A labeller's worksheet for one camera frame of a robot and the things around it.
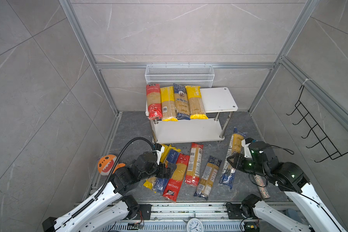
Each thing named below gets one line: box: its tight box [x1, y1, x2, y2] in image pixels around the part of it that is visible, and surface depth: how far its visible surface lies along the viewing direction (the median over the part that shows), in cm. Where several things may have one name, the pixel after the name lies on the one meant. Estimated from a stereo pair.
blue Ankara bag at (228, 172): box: [218, 127, 247, 190], surface depth 66 cm
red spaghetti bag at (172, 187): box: [162, 153, 190, 203], surface depth 83 cm
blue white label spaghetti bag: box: [193, 155, 222, 201], surface depth 83 cm
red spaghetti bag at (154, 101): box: [145, 83, 163, 121], surface depth 76 cm
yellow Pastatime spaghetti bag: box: [185, 85, 209, 120], surface depth 74 cm
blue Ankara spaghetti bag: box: [173, 83, 191, 120], surface depth 74 cm
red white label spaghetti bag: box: [184, 142, 204, 187], surface depth 89 cm
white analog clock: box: [186, 217, 204, 232], surface depth 68 cm
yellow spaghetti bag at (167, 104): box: [159, 86, 178, 122], surface depth 74 cm
